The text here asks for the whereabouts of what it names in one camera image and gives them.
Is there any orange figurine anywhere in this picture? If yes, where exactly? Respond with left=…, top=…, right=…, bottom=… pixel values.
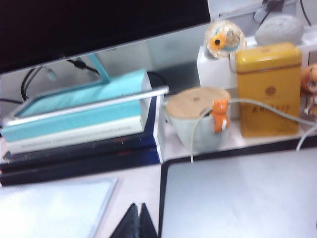
left=299, top=62, right=317, bottom=115

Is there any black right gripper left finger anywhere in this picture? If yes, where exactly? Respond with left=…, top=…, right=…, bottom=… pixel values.
left=110, top=202, right=141, bottom=238

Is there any white charging cable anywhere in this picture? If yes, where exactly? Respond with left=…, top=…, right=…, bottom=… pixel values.
left=189, top=97, right=317, bottom=164

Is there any ceramic cup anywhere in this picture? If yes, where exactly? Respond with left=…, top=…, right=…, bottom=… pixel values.
left=165, top=109, right=232, bottom=154

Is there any orange cat cable clip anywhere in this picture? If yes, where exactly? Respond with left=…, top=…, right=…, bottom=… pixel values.
left=210, top=98, right=230, bottom=132

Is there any black computer monitor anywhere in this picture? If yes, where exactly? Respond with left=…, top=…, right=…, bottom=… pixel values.
left=0, top=0, right=211, bottom=74

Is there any grey stone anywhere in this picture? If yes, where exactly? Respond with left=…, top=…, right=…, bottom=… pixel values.
left=254, top=14, right=305, bottom=47

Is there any thin white book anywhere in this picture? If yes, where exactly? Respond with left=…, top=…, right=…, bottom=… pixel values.
left=7, top=115, right=145, bottom=155

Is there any white rectangular box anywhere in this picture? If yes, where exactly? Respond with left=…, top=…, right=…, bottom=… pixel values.
left=196, top=45, right=239, bottom=89

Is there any teal covered book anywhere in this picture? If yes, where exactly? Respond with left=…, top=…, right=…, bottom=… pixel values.
left=0, top=68, right=152, bottom=143

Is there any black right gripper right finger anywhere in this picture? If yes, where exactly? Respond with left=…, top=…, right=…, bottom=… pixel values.
left=140, top=202, right=159, bottom=238

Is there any yellow metal tin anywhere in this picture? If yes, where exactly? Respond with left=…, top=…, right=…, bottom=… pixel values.
left=235, top=42, right=303, bottom=138

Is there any transparent file bag blue zipper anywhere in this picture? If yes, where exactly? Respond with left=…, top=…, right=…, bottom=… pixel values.
left=0, top=176, right=118, bottom=238

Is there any silver laptop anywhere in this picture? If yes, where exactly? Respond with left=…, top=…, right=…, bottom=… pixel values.
left=158, top=148, right=317, bottom=238

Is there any round wooden cup lid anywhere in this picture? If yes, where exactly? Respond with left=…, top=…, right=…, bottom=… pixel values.
left=165, top=86, right=231, bottom=120

